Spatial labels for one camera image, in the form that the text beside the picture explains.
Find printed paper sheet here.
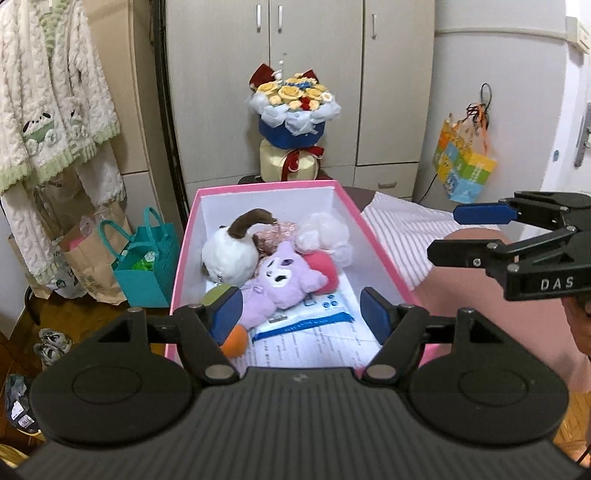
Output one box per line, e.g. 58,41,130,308
240,300,384,370

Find colourful gift bag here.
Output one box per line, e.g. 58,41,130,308
433,113,498,204

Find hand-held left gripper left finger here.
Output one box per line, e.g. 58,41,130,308
95,287,245,385

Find pink fluffy pompom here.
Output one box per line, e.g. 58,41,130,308
302,251,340,294

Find metal door handle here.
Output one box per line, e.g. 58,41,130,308
574,104,591,168

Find striped bed sheet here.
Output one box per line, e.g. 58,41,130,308
360,191,502,291

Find floral scrunchie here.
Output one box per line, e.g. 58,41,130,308
254,220,301,257

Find beige tall cabinet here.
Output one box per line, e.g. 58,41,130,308
83,0,185,232

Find pink bedspread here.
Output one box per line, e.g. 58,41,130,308
411,226,591,398

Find black clothes rack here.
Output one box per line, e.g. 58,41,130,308
23,285,43,328

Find green ball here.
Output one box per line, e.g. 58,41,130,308
202,284,236,308

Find dark patterned shoe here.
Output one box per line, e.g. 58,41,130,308
4,373,44,435

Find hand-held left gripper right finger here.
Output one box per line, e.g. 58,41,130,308
360,287,506,385

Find brown paper bag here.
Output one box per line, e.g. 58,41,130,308
60,200,136,305

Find teal paper bag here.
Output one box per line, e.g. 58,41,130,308
98,207,181,309

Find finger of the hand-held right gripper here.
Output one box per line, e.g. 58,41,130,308
427,226,578,274
453,191,575,230

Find purple plush toy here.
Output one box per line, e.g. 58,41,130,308
240,240,328,330

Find beige wardrobe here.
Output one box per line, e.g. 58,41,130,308
164,0,437,204

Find grey white sneaker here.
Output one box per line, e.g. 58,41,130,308
34,328,75,370

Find cream fleece pajama jacket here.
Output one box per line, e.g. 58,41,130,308
0,0,122,195

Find flower bouquet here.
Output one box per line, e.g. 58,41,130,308
247,53,342,183

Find person's right hand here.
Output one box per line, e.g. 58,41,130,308
562,298,591,357

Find cream fleece pajama pants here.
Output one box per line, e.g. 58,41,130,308
0,148,126,287

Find white blue wipes pack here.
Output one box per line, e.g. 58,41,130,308
252,288,354,342

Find white wall box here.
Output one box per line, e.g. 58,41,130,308
566,16,591,54

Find white printed shopping bag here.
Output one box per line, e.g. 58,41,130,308
46,258,88,298

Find white pompom ball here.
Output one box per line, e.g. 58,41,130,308
294,211,354,267

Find white brown plush toy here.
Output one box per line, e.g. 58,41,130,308
201,208,278,286

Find pink cardboard box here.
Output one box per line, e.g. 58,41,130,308
164,180,441,370

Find orange ball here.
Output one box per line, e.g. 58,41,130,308
221,325,249,358

